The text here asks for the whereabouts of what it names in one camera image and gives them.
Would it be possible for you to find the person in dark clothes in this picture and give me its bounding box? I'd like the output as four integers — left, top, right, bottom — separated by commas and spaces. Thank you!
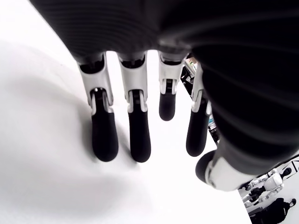
249, 198, 297, 224

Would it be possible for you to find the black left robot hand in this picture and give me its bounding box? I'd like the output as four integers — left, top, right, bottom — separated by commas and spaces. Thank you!
29, 0, 299, 192

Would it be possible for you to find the white humanoid robot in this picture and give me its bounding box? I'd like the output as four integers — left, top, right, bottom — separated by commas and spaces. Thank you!
240, 167, 293, 208

